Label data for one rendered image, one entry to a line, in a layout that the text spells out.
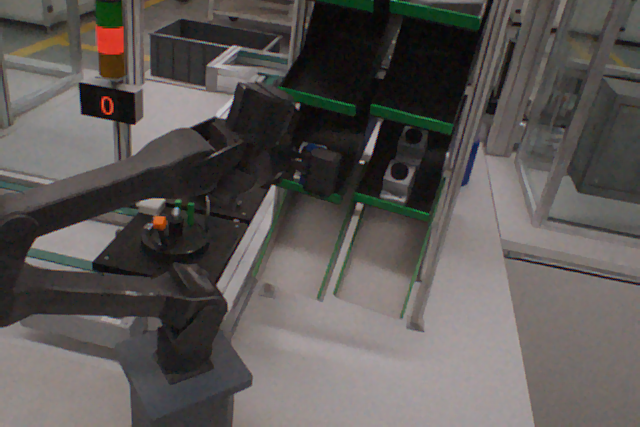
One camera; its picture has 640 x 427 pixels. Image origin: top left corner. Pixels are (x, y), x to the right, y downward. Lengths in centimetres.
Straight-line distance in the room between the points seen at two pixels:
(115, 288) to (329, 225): 50
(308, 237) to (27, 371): 54
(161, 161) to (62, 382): 59
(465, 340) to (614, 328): 72
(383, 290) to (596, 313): 91
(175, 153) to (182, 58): 252
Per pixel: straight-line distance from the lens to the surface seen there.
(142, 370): 83
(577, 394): 205
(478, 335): 129
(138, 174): 62
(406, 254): 108
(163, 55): 317
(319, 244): 108
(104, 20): 120
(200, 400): 79
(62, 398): 109
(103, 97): 125
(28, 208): 61
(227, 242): 122
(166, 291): 73
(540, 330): 186
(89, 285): 69
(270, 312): 122
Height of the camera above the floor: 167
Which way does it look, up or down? 29 degrees down
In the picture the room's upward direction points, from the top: 9 degrees clockwise
